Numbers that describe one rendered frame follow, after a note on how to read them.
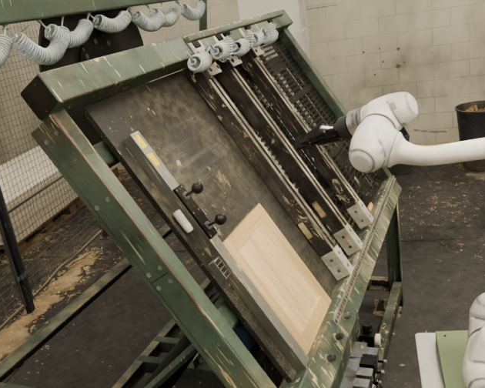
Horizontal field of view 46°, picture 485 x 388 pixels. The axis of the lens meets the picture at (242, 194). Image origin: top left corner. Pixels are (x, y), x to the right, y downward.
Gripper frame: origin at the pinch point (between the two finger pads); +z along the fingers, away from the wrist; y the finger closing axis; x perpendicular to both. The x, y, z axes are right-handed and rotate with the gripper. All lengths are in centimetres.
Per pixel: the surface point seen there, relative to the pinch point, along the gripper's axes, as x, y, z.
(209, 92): -35, 2, 47
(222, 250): 35.6, 16.7, 21.9
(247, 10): -258, -199, 232
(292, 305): 51, -18, 23
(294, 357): 69, -9, 15
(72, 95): -2, 72, 22
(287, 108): -49, -54, 55
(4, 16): -47, 78, 69
